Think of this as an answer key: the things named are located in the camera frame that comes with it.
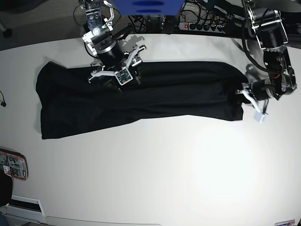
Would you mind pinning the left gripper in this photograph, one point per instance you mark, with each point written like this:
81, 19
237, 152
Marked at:
261, 90

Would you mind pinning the blue plastic bin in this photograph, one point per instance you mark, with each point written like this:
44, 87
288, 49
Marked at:
148, 7

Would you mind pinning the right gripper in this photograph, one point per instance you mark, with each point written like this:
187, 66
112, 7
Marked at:
115, 57

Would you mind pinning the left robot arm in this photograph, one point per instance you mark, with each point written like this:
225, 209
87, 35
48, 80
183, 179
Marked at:
265, 24

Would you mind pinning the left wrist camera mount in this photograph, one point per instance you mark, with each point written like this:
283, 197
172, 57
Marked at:
260, 114

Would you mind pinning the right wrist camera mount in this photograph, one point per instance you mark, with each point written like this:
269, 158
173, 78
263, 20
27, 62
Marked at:
121, 71

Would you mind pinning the black chair wheel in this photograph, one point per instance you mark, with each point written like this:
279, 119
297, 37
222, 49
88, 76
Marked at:
7, 33

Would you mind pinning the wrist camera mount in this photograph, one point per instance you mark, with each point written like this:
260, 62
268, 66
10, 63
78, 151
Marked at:
121, 71
260, 114

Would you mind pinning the black T-shirt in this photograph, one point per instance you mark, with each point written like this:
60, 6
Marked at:
70, 105

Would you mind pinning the white power strip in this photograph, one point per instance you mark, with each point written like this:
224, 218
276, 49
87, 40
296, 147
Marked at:
208, 27

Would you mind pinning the small colourful card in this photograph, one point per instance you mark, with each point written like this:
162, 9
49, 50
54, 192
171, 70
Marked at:
286, 223

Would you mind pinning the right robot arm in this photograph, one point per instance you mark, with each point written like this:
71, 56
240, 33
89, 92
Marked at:
104, 46

